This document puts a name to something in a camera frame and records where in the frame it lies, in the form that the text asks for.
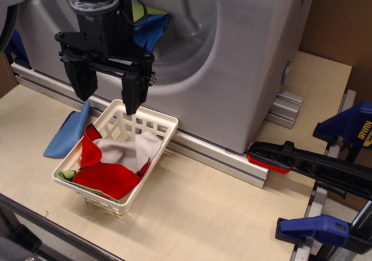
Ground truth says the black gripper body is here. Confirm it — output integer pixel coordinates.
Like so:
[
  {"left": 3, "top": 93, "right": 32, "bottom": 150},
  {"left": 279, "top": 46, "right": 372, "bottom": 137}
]
[{"left": 55, "top": 9, "right": 155, "bottom": 85}]

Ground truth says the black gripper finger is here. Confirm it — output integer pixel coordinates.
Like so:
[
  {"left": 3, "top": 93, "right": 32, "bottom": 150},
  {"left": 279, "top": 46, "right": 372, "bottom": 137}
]
[
  {"left": 121, "top": 73, "right": 152, "bottom": 116},
  {"left": 63, "top": 58, "right": 98, "bottom": 101}
]

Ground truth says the blue cloth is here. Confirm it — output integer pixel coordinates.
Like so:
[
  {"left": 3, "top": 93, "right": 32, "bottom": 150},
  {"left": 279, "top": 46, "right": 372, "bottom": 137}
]
[
  {"left": 43, "top": 102, "right": 90, "bottom": 158},
  {"left": 133, "top": 14, "right": 169, "bottom": 52}
]

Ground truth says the green cloth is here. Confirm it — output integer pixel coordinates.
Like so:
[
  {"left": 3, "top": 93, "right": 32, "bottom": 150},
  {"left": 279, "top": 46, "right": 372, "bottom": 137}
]
[
  {"left": 132, "top": 3, "right": 169, "bottom": 22},
  {"left": 57, "top": 170, "right": 119, "bottom": 203}
]

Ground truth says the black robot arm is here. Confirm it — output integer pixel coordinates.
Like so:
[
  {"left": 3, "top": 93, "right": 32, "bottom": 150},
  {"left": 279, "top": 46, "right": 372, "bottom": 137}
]
[{"left": 55, "top": 0, "right": 155, "bottom": 115}]

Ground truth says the white plastic laundry basket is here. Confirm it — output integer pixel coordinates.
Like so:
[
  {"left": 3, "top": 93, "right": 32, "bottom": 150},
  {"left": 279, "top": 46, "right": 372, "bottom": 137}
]
[{"left": 52, "top": 99, "right": 178, "bottom": 215}]

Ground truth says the grey toy washing machine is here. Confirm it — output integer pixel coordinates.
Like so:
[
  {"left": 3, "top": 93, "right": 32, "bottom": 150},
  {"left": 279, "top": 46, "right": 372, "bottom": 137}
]
[{"left": 15, "top": 0, "right": 317, "bottom": 154}]

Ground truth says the grey washing machine door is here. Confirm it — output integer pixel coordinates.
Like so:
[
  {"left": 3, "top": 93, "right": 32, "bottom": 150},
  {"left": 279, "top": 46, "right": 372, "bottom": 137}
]
[{"left": 1, "top": 0, "right": 26, "bottom": 52}]

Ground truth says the blue cloth on table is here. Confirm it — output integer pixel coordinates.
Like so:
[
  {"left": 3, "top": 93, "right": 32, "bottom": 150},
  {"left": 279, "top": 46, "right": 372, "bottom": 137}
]
[{"left": 43, "top": 102, "right": 90, "bottom": 158}]

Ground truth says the white cloth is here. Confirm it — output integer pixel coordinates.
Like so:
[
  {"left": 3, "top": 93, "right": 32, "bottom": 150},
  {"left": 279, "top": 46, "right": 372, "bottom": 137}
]
[{"left": 93, "top": 131, "right": 162, "bottom": 173}]

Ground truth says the blue clamp at left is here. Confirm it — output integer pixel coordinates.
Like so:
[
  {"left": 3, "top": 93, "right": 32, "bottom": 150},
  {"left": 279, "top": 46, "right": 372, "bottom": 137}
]
[{"left": 4, "top": 29, "right": 31, "bottom": 70}]

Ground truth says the red cloth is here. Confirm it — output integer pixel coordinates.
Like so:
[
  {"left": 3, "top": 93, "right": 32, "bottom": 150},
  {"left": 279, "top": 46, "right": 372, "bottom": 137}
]
[{"left": 73, "top": 124, "right": 151, "bottom": 200}]

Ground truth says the green cloth in basket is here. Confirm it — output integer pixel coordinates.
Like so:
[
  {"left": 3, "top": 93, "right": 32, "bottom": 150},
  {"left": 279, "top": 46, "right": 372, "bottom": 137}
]
[{"left": 57, "top": 170, "right": 119, "bottom": 203}]

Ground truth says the brown cardboard box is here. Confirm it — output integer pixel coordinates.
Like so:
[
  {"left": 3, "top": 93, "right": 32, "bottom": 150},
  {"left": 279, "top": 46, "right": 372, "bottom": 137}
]
[{"left": 297, "top": 0, "right": 372, "bottom": 212}]

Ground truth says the blue Irwin clamp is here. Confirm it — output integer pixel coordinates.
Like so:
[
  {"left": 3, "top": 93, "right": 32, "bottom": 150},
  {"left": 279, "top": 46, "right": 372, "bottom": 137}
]
[{"left": 313, "top": 101, "right": 371, "bottom": 150}]

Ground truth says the black red bar clamp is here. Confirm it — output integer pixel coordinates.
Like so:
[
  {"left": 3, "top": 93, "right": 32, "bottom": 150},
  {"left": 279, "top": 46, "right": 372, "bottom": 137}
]
[{"left": 247, "top": 141, "right": 371, "bottom": 201}]

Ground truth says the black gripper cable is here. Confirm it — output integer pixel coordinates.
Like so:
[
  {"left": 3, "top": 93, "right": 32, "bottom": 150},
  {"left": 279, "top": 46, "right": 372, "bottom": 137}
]
[{"left": 120, "top": 0, "right": 149, "bottom": 27}]

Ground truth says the aluminium extrusion rail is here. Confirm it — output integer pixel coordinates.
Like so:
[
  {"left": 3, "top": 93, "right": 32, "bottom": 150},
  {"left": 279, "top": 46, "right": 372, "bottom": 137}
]
[{"left": 11, "top": 63, "right": 303, "bottom": 188}]

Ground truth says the blue clamp handle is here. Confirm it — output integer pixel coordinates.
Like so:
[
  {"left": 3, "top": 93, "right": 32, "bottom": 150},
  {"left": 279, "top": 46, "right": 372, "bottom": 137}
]
[{"left": 275, "top": 214, "right": 372, "bottom": 255}]

